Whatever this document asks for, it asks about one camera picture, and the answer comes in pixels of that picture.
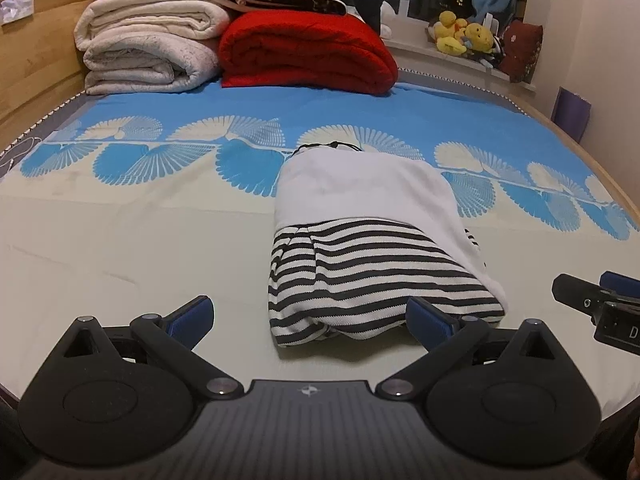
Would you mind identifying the purple box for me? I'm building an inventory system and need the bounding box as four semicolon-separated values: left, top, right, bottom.
552;86;592;143

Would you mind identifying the red folded blanket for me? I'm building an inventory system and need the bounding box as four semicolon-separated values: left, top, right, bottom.
218;10;399;95

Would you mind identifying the yellow duck plush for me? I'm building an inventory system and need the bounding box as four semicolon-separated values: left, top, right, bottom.
431;10;468;55

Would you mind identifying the dark red cushion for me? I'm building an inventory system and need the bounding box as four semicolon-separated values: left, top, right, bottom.
500;20;544;83

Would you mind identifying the yellow round plush toy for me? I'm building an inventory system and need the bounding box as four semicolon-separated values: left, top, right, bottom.
462;22;496;58

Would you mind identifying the striped shirt with white vest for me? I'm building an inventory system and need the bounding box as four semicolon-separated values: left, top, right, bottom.
267;142;510;348

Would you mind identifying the cream textured folded quilt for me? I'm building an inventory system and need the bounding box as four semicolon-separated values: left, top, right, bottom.
82;35;223;95

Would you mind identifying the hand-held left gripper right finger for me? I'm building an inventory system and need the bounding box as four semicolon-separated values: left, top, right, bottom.
377;297;576;401

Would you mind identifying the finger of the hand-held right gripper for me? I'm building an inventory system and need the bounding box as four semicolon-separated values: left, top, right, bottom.
600;271;640;302
552;274;610;319

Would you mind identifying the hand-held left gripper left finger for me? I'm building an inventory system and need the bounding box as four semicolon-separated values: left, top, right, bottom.
42;295;245;401

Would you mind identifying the tissue pack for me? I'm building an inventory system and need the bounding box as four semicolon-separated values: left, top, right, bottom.
0;0;36;25

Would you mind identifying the white plush toy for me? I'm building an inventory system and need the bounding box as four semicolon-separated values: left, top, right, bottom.
380;2;401;40

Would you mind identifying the white window sill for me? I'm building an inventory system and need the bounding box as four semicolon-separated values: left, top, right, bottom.
387;35;538;92

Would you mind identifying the white folded blanket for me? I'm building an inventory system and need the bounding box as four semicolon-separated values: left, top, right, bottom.
74;0;231;51

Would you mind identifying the wooden headboard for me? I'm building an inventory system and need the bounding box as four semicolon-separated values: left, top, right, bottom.
0;0;126;156

